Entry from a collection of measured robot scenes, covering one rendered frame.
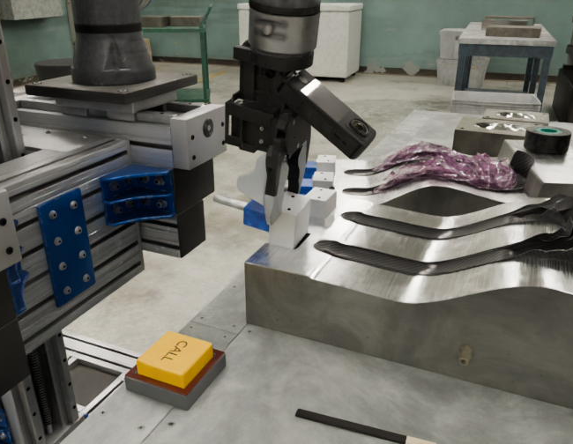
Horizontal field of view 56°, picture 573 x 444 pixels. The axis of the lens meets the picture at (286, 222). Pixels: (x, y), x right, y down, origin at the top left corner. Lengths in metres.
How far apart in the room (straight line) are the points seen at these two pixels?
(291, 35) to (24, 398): 0.84
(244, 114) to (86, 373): 1.16
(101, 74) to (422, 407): 0.75
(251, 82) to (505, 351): 0.40
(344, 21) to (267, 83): 6.60
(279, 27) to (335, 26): 6.67
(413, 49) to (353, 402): 7.46
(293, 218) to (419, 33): 7.30
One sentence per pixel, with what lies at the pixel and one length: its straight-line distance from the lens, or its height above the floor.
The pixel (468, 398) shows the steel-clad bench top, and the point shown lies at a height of 0.80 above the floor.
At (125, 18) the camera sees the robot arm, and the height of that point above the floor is 1.15.
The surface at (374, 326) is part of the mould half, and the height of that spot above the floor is 0.84.
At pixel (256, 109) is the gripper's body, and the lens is 0.62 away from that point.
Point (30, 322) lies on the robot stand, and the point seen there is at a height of 0.73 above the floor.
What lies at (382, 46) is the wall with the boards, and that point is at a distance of 8.01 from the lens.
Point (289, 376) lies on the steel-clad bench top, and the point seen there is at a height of 0.80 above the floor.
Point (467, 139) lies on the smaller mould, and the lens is 1.43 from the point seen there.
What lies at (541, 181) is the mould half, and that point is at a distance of 0.98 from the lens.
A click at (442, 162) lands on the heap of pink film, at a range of 0.97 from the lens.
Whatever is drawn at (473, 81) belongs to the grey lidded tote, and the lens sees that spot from 7.27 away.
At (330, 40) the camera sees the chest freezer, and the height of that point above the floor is 0.52.
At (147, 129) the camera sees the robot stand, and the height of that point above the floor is 0.97.
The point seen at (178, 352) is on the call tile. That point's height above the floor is 0.84.
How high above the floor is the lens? 1.21
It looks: 24 degrees down
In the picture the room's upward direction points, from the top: straight up
